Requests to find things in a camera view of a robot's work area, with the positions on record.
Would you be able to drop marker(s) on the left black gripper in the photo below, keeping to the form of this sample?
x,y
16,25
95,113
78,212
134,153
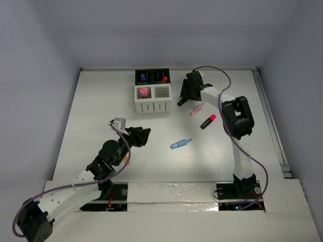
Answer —
x,y
133,137

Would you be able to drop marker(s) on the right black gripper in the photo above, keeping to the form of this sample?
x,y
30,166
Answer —
x,y
184,91

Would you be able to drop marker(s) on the pink cap black highlighter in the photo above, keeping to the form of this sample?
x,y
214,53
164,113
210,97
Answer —
x,y
208,121

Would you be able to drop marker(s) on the clear bottle blue cap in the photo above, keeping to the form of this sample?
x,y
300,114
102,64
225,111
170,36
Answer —
x,y
143,78

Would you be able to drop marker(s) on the blue cap black highlighter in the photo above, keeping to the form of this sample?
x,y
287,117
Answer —
x,y
182,101

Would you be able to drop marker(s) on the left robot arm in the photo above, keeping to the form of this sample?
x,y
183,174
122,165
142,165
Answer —
x,y
41,214

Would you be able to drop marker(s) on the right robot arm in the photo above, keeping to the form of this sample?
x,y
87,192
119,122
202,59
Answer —
x,y
238,123

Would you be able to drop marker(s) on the pink correction tape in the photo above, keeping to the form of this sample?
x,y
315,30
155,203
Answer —
x,y
196,109

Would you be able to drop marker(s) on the orange correction tape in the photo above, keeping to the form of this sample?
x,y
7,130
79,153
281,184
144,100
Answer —
x,y
126,160

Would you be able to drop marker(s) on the black slotted container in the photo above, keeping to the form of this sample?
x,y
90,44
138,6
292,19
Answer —
x,y
153,76

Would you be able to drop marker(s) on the white slotted container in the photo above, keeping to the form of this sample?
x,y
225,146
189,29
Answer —
x,y
159,100

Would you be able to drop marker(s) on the blue correction tape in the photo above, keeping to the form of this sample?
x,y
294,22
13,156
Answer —
x,y
180,143

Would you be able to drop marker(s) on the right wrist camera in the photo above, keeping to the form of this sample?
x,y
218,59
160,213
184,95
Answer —
x,y
200,72

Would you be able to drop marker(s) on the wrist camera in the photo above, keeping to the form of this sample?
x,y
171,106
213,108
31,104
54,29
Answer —
x,y
119,124
200,72

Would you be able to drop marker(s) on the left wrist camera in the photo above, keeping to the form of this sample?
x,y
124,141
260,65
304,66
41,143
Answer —
x,y
119,124

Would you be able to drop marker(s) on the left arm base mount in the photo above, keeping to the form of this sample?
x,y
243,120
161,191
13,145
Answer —
x,y
115,200

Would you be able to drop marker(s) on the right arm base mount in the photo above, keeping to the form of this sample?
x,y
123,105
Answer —
x,y
239,195

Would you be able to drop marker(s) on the aluminium rail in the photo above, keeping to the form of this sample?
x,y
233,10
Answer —
x,y
287,173

